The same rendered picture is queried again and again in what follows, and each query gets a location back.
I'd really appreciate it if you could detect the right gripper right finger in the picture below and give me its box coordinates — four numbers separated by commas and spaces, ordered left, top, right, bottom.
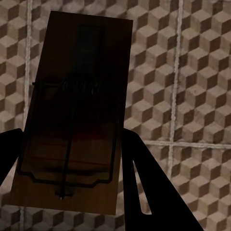
121, 127, 204, 231

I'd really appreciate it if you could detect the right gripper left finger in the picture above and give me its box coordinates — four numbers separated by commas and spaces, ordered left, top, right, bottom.
0, 128, 23, 186

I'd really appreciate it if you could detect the mousetrap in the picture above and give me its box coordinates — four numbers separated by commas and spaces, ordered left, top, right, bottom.
8, 11, 133, 216

